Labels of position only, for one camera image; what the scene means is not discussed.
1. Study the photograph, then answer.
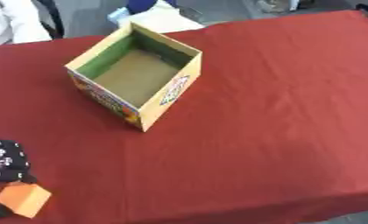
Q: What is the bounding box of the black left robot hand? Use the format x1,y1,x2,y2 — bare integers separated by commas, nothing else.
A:
0,139,40,221

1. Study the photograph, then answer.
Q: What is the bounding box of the dark blue object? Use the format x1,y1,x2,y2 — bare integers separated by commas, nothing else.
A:
125,0,178,16

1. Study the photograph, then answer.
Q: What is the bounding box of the person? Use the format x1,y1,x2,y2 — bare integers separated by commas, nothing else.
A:
0,0,54,46

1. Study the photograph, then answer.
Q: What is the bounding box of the open cardboard box green inside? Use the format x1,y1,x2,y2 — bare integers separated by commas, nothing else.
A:
64,21,204,133

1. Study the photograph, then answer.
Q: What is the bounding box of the orange block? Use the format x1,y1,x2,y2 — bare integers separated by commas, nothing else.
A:
0,181,54,219

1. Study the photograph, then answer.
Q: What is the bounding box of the black chair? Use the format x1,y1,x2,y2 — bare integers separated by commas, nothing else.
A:
35,0,67,39

